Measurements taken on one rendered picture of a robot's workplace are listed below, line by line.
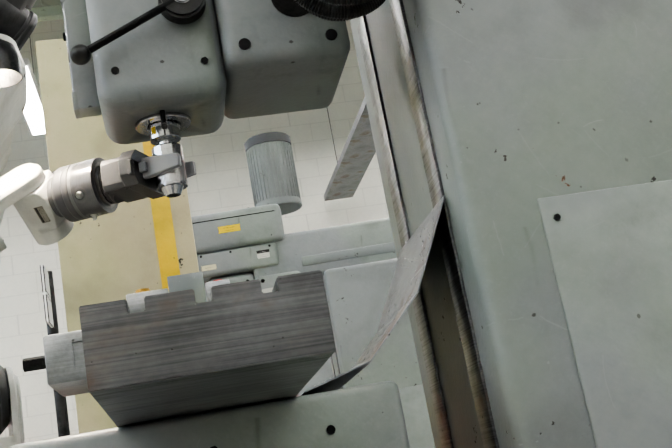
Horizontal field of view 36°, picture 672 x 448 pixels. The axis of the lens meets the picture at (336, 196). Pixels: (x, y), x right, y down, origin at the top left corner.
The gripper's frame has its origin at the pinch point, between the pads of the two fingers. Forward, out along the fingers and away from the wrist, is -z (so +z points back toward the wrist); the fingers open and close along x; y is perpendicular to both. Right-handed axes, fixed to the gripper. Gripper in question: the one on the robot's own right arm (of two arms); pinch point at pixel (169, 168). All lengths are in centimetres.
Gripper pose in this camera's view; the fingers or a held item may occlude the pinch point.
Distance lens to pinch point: 161.4
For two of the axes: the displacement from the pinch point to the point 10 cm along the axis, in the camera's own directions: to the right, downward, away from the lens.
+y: 1.6, 9.5, -2.6
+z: -9.4, 2.3, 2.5
